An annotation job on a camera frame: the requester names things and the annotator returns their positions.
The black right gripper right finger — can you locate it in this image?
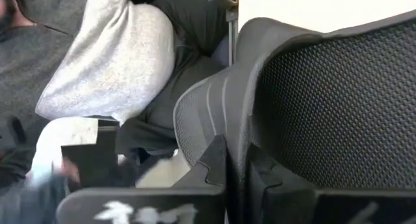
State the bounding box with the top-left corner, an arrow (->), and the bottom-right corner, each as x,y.
245,145 -> 416,224

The person's hand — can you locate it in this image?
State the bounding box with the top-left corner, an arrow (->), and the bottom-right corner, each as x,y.
60,158 -> 81,186

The grey metal post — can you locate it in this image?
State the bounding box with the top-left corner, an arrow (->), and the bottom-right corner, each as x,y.
226,6 -> 240,68

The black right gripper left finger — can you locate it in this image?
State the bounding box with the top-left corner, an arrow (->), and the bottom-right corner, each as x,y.
57,134 -> 228,224

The black tablet device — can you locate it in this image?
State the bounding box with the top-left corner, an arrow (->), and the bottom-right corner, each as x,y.
60,119 -> 120,189

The person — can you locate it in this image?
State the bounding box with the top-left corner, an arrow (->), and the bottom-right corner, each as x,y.
31,0 -> 228,189
0,0 -> 92,192

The black rubber slide sandal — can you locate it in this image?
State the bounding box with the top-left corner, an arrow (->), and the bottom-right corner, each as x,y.
173,9 -> 416,224

